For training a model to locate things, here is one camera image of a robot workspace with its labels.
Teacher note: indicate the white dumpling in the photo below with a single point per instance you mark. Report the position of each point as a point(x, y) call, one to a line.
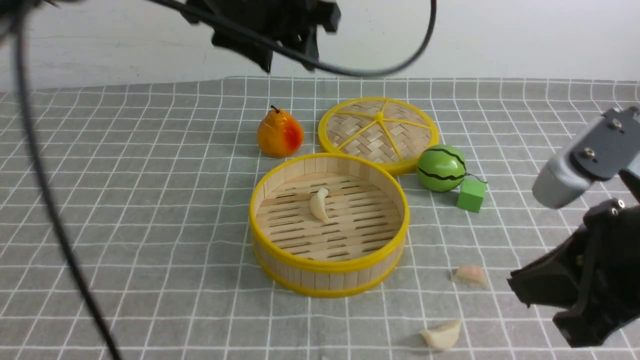
point(317, 205)

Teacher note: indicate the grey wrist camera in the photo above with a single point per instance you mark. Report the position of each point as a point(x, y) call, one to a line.
point(608, 146)

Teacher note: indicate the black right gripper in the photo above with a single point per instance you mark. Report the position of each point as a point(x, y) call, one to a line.
point(592, 277)

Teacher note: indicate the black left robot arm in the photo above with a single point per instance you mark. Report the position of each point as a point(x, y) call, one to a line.
point(292, 23)

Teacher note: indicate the cream dumpling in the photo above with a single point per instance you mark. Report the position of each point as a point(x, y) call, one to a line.
point(442, 338)

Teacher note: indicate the green toy watermelon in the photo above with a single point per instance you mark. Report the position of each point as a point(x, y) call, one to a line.
point(441, 168)

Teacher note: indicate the green cube block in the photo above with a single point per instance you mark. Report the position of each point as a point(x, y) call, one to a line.
point(471, 195)

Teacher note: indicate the bamboo steamer tray yellow rim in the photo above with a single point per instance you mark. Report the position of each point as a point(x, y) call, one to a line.
point(355, 251)

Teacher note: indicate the grey checked tablecloth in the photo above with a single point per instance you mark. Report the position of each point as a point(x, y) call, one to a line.
point(153, 182)

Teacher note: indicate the woven bamboo steamer lid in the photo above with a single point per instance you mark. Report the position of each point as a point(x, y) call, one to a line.
point(386, 131)

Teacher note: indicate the pinkish dumpling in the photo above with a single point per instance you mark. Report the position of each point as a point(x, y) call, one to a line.
point(472, 275)

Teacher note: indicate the orange yellow toy pear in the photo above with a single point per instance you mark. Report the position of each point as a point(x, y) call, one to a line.
point(279, 134)

